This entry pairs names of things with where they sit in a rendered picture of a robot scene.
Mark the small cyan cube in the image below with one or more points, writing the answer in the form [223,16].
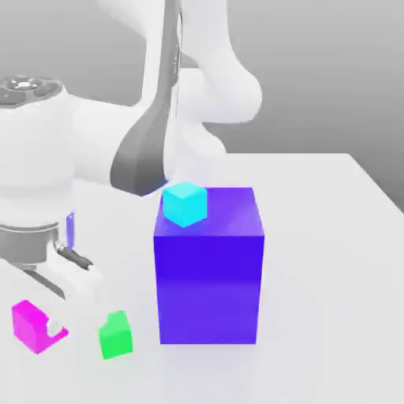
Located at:
[184,203]

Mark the large purple box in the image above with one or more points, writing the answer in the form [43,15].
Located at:
[208,284]

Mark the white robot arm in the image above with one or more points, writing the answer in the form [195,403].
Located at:
[38,142]

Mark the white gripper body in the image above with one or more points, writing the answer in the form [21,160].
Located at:
[79,293]

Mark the small magenta cube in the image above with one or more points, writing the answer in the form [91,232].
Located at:
[28,328]

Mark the small green cube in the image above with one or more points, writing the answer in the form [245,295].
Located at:
[116,341]

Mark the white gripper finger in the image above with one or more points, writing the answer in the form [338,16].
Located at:
[55,327]
[98,322]

